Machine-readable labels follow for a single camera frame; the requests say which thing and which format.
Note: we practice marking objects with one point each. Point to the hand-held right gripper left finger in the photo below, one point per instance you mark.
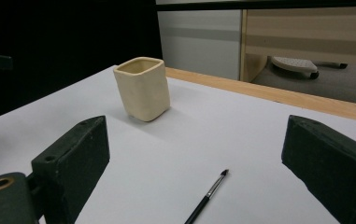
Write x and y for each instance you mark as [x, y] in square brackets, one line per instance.
[73, 161]

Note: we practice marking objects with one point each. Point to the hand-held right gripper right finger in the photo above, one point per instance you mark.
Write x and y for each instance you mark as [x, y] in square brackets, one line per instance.
[331, 161]

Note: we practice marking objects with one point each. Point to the cream square ceramic cup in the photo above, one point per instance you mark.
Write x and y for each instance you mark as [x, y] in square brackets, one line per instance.
[144, 90]

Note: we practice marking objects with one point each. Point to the thin black makeup brush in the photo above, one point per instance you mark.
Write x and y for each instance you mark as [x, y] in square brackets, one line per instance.
[208, 196]

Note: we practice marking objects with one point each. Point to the white chair base with castor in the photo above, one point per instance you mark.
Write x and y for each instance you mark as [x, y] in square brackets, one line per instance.
[300, 66]

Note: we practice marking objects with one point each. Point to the light wooden desk panel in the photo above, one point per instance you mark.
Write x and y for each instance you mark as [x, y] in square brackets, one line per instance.
[306, 34]

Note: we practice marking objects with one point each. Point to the grey cabinet panel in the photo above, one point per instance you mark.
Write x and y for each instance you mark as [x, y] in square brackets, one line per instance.
[202, 43]

